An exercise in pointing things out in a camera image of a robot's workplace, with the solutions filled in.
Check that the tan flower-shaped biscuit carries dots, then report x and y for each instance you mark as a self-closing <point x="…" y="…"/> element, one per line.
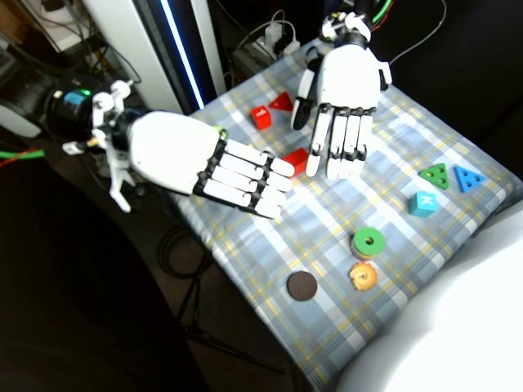
<point x="363" y="277"/>

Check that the white rounded robot body shell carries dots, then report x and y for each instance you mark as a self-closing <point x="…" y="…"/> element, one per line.
<point x="449" y="326"/>

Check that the dark brown round cookie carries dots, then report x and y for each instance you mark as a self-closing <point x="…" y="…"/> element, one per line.
<point x="301" y="286"/>

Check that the white column with blue strip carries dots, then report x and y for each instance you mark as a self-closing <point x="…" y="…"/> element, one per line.
<point x="122" y="49"/>

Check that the black tripod stand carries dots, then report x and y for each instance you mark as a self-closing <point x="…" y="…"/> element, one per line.
<point x="192" y="292"/>

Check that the stack of coloured rings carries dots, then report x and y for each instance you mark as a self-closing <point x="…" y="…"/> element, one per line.
<point x="367" y="241"/>

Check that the blue plaid cloth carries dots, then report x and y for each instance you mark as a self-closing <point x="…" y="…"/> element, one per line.
<point x="327" y="212"/>

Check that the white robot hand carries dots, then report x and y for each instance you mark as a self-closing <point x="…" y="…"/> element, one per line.
<point x="347" y="77"/>
<point x="171" y="149"/>

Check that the blue triangle with three holes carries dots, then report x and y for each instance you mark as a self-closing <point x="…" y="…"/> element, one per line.
<point x="468" y="179"/>

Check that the white power strip with plugs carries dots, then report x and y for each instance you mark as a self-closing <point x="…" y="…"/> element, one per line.
<point x="274" y="32"/>

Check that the tall red block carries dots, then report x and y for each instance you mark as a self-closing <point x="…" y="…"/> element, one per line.
<point x="298" y="159"/>

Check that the red triangle with three holes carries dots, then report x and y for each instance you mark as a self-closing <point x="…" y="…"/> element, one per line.
<point x="280" y="103"/>

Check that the teal cube with letter K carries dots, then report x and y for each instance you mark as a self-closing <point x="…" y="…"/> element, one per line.
<point x="423" y="204"/>

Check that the red cube with number 1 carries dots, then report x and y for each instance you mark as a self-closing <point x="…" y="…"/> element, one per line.
<point x="261" y="119"/>

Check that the green triangle with three holes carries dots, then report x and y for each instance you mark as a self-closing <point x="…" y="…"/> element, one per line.
<point x="434" y="175"/>

